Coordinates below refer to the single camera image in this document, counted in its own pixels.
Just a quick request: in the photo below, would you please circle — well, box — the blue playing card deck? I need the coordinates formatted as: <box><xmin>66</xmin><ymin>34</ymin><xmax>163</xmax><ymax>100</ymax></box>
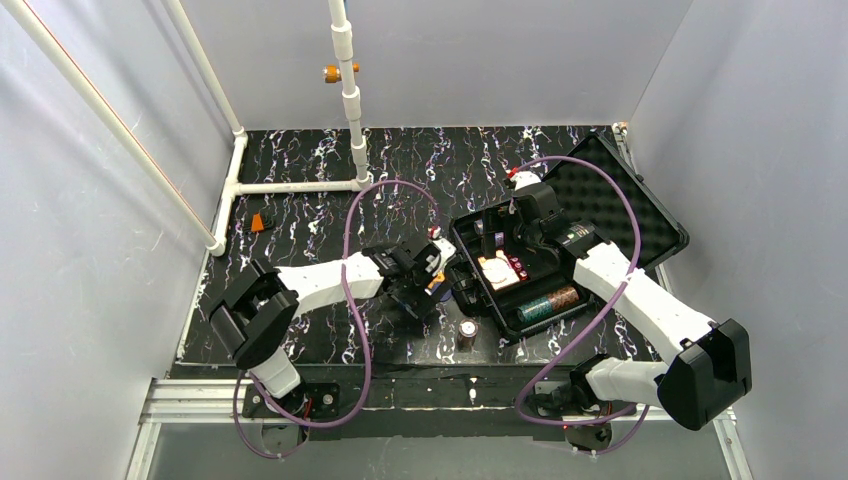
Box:
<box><xmin>427</xmin><ymin>272</ymin><xmax>451</xmax><ymax>301</ymax></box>

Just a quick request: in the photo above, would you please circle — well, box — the black poker set case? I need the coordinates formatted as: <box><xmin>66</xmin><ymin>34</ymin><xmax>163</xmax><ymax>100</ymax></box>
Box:
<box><xmin>445</xmin><ymin>133</ymin><xmax>689</xmax><ymax>343</ymax></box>

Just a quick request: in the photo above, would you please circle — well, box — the orange black 100 chip stack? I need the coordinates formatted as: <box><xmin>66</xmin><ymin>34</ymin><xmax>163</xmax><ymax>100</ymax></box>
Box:
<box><xmin>455</xmin><ymin>320</ymin><xmax>479</xmax><ymax>352</ymax></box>

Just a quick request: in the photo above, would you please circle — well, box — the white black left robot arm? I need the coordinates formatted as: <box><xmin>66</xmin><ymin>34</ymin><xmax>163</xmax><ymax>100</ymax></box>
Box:
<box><xmin>206</xmin><ymin>237</ymin><xmax>457</xmax><ymax>398</ymax></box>

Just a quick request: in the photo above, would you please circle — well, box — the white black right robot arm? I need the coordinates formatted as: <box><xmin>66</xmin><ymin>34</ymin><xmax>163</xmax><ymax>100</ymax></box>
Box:
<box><xmin>507</xmin><ymin>182</ymin><xmax>752</xmax><ymax>431</ymax></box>

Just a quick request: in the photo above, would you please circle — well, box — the orange hex key set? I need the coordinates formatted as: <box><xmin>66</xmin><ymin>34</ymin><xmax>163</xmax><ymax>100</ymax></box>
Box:
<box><xmin>250</xmin><ymin>212</ymin><xmax>275</xmax><ymax>234</ymax></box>

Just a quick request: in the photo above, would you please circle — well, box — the red playing card deck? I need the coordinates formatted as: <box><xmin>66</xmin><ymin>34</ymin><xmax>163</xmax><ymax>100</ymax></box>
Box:
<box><xmin>478</xmin><ymin>251</ymin><xmax>522</xmax><ymax>291</ymax></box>

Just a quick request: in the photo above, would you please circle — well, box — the teal poker chip stack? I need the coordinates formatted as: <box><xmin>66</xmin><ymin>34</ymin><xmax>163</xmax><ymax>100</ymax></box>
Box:
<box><xmin>517</xmin><ymin>286</ymin><xmax>580</xmax><ymax>323</ymax></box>

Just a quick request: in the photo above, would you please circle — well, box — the orange knob on pole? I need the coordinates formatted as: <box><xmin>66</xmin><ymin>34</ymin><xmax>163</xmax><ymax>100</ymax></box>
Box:
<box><xmin>322</xmin><ymin>62</ymin><xmax>360</xmax><ymax>84</ymax></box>

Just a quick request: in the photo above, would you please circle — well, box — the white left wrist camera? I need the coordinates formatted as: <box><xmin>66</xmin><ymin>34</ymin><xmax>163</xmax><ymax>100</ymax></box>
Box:
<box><xmin>426</xmin><ymin>226</ymin><xmax>456</xmax><ymax>277</ymax></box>

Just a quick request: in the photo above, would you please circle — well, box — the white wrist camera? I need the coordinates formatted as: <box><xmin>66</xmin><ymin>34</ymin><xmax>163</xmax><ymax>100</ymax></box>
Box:
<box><xmin>426</xmin><ymin>226</ymin><xmax>456</xmax><ymax>277</ymax></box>
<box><xmin>504</xmin><ymin>168</ymin><xmax>542</xmax><ymax>192</ymax></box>

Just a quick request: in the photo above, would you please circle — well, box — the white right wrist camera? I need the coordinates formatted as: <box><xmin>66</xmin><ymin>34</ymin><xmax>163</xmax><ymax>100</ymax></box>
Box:
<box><xmin>504</xmin><ymin>168</ymin><xmax>542</xmax><ymax>192</ymax></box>

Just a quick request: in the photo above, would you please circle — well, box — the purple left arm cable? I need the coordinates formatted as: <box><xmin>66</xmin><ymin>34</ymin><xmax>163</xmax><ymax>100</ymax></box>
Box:
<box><xmin>231</xmin><ymin>179</ymin><xmax>442</xmax><ymax>460</ymax></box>

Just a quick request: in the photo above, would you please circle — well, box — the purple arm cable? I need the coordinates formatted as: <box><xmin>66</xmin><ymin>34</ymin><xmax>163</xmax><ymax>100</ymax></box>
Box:
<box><xmin>513</xmin><ymin>155</ymin><xmax>652</xmax><ymax>457</ymax></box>
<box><xmin>231</xmin><ymin>179</ymin><xmax>442</xmax><ymax>460</ymax></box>

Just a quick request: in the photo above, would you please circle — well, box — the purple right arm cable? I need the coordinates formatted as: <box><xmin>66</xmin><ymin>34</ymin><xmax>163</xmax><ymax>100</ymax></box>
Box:
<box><xmin>513</xmin><ymin>155</ymin><xmax>652</xmax><ymax>457</ymax></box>

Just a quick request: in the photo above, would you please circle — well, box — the white pvc pipe frame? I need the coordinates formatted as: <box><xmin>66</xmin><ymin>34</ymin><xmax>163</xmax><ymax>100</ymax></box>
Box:
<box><xmin>1</xmin><ymin>1</ymin><xmax>373</xmax><ymax>256</ymax></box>

